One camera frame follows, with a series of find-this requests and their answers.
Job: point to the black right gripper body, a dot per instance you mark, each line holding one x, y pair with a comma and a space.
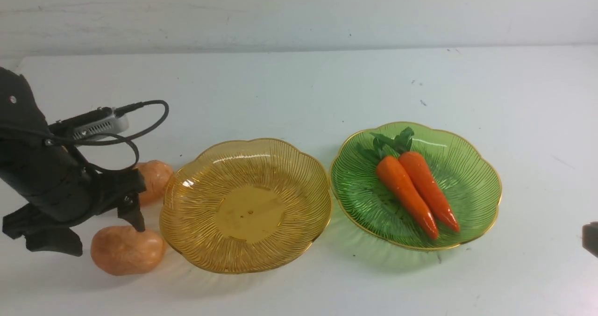
590, 238

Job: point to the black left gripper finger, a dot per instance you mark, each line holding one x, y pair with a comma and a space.
129, 210
43, 232

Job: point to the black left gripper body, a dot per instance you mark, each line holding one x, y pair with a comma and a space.
60, 185

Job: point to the toy potato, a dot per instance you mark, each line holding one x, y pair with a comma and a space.
121, 250
156, 175

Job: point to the toy carrot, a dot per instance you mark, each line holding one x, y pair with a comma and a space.
395, 178
417, 168

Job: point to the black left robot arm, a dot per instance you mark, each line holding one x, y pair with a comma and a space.
21, 120

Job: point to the amber ribbed plastic plate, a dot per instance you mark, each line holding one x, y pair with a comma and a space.
246, 206

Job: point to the green ribbed plastic plate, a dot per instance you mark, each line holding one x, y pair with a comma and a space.
470, 183

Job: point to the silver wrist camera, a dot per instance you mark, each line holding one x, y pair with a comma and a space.
91, 126

